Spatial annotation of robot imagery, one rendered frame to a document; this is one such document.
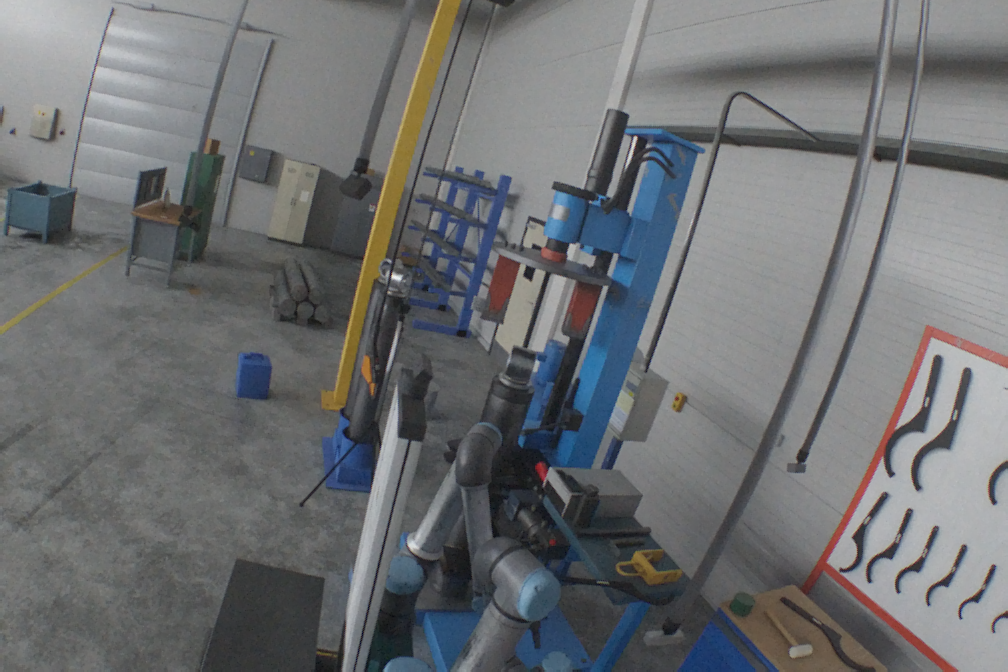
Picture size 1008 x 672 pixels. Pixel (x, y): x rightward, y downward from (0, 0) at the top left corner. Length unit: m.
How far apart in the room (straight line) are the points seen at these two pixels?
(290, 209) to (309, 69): 3.24
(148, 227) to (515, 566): 7.12
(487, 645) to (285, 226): 11.54
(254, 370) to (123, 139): 9.44
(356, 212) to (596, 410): 10.20
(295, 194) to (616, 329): 10.32
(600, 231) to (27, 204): 8.39
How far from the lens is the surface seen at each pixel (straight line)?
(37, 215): 9.29
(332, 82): 12.91
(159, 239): 7.82
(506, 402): 2.56
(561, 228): 2.42
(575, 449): 2.84
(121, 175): 13.66
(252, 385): 5.06
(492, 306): 2.48
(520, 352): 2.54
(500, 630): 1.33
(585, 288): 2.48
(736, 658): 2.61
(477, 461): 1.72
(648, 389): 3.14
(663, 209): 2.64
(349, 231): 12.47
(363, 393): 3.86
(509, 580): 1.27
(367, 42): 13.09
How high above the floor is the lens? 2.32
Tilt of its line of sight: 10 degrees down
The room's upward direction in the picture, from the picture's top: 17 degrees clockwise
